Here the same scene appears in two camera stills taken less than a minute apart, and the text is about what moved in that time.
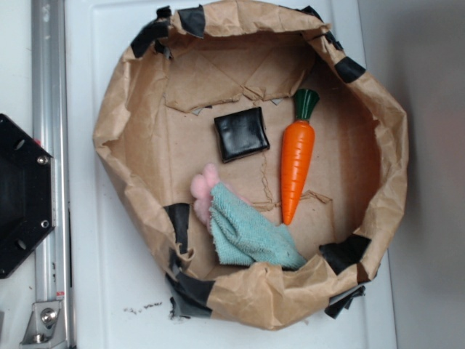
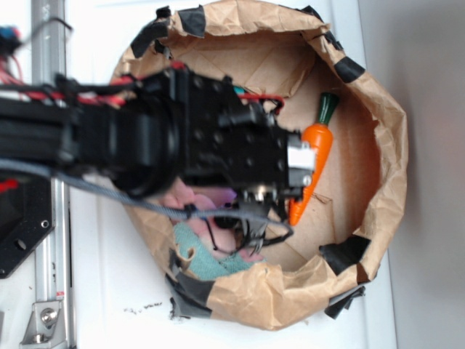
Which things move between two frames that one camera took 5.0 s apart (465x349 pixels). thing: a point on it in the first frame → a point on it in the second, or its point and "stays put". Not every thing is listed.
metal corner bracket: [47, 325] stays put
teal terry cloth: [243, 235] → [206, 265]
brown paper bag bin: [273, 165] stays put
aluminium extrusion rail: [50, 125] stays put
